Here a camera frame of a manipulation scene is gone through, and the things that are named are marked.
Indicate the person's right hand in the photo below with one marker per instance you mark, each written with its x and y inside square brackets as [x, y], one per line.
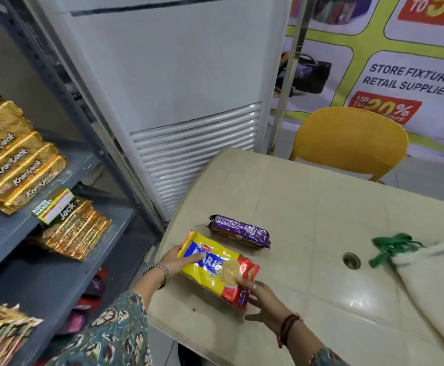
[271, 308]

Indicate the person's left hand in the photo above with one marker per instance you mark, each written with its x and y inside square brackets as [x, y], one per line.
[178, 261]

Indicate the purple biscuit packet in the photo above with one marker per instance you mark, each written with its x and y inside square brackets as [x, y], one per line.
[237, 242]
[241, 228]

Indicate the grey metal shelf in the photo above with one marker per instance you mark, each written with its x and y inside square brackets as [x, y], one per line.
[35, 285]

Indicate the row of gold brown packs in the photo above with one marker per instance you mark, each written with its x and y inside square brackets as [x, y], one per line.
[4, 335]

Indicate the stack of long gold packs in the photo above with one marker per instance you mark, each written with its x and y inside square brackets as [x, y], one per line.
[16, 160]

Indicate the person's right forearm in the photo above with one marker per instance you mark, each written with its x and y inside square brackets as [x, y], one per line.
[306, 346]

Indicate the person's left forearm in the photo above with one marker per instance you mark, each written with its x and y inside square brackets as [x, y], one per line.
[123, 324]

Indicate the yellow shelf price label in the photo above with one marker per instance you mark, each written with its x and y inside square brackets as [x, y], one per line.
[149, 253]

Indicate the silver wristwatch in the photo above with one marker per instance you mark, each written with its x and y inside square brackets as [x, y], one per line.
[163, 272]

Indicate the red snack packet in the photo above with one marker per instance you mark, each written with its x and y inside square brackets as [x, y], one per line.
[86, 303]
[99, 273]

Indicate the purple snack packet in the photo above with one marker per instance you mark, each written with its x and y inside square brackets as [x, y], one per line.
[94, 287]

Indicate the pink snack packet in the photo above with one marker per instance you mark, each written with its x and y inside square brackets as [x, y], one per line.
[75, 322]

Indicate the beige plastic table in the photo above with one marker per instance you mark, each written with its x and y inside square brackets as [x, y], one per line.
[321, 194]

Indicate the yellow plastic chair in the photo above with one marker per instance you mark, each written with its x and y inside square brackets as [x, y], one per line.
[351, 141]

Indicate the white standing air conditioner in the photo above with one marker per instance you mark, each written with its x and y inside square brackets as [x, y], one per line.
[168, 64]

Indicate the metal pole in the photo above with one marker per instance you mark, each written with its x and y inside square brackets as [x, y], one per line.
[290, 72]

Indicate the green white promotional banner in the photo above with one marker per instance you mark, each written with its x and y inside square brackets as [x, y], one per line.
[378, 41]

